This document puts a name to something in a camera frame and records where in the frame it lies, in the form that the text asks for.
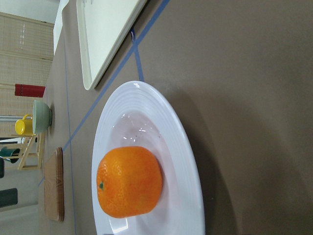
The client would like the wooden cutting board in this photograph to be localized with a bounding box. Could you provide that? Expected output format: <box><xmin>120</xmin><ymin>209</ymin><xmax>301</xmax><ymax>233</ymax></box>
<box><xmin>44</xmin><ymin>147</ymin><xmax>65</xmax><ymax>222</ymax></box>

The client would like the green bowl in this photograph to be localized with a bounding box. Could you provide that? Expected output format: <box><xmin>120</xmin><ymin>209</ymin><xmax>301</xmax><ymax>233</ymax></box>
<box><xmin>32</xmin><ymin>100</ymin><xmax>52</xmax><ymax>134</ymax></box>

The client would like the wooden rack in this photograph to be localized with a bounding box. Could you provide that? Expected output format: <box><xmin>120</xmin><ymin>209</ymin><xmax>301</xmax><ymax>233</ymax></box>
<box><xmin>12</xmin><ymin>133</ymin><xmax>45</xmax><ymax>171</ymax></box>

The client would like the dark green cup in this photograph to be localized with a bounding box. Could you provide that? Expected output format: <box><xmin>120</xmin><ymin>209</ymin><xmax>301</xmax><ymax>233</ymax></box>
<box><xmin>0</xmin><ymin>147</ymin><xmax>20</xmax><ymax>164</ymax></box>

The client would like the white round plate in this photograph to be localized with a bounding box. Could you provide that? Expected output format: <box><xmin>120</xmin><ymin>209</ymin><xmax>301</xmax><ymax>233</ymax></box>
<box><xmin>91</xmin><ymin>81</ymin><xmax>205</xmax><ymax>235</ymax></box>

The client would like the red bottle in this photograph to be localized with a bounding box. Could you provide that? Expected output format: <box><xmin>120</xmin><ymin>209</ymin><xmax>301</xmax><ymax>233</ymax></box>
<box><xmin>15</xmin><ymin>84</ymin><xmax>45</xmax><ymax>97</ymax></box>

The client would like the cream bear serving tray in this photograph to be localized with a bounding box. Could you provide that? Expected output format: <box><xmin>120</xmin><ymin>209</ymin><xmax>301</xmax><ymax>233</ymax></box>
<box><xmin>76</xmin><ymin>0</ymin><xmax>146</xmax><ymax>91</ymax></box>

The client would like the yellow cup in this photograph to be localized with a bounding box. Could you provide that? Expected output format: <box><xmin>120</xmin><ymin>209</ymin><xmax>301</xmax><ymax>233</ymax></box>
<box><xmin>15</xmin><ymin>114</ymin><xmax>33</xmax><ymax>136</ymax></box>

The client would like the orange fruit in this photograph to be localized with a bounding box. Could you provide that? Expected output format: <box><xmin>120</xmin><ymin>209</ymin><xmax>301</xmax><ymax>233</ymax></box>
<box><xmin>96</xmin><ymin>146</ymin><xmax>163</xmax><ymax>218</ymax></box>

